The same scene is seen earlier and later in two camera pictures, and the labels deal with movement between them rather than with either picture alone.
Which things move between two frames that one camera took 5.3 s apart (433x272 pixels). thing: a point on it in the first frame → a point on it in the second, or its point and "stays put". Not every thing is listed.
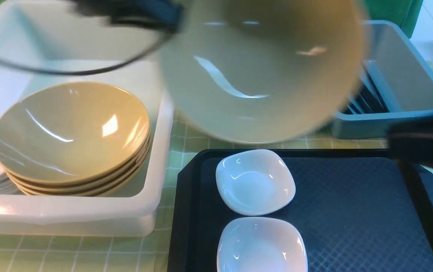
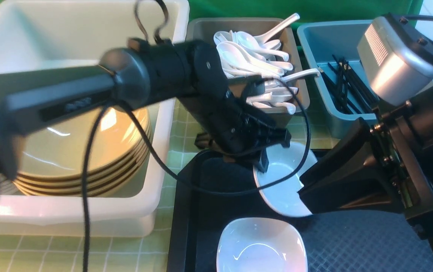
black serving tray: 359,210 stays put
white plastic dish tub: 22,46 stays put
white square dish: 253,182 → 283,197
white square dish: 261,244 stays put
